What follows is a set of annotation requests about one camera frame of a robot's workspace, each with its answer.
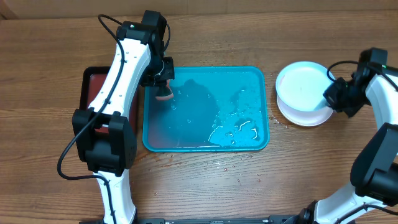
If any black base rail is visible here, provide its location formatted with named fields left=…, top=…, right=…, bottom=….
left=79, top=213, right=356, bottom=224

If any light blue plate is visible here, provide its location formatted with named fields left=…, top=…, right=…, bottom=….
left=275, top=61, right=334, bottom=111

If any teal plastic tray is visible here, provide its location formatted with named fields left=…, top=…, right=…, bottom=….
left=142, top=66, right=270, bottom=152

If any dark red tray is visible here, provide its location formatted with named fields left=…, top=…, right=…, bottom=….
left=79, top=66, right=139, bottom=136

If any white plate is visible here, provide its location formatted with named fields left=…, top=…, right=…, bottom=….
left=276, top=96, right=333, bottom=127

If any orange green scrub sponge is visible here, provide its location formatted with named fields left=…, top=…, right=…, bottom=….
left=155, top=80, right=174, bottom=101

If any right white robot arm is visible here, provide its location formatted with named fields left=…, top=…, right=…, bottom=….
left=286, top=65, right=397, bottom=223

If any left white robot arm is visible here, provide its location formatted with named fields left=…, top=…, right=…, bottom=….
left=64, top=19, right=174, bottom=223

